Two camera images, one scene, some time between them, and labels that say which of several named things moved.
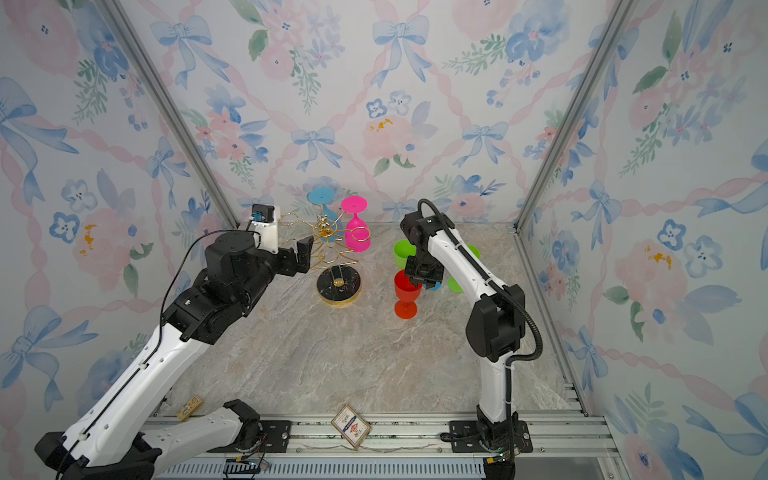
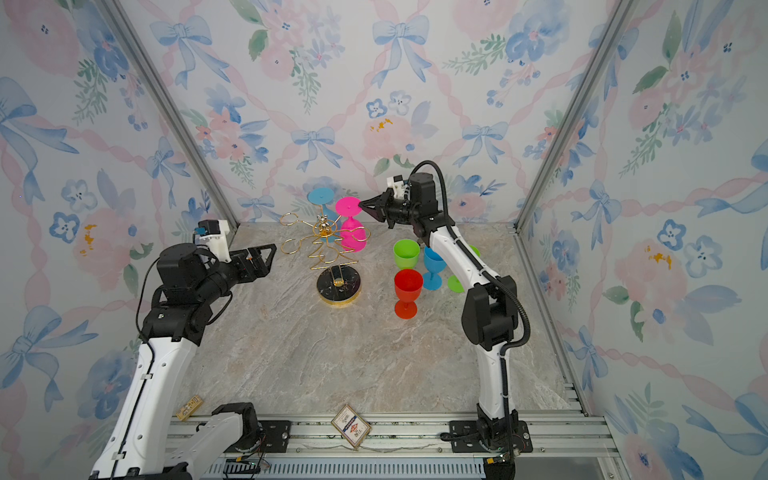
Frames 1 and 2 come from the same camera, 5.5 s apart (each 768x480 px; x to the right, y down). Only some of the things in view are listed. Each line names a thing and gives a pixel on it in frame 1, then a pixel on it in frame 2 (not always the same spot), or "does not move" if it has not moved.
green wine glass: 402,249 does not move
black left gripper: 303,255 → 253,274
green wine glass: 451,281 does not move
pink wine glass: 357,231 does not move
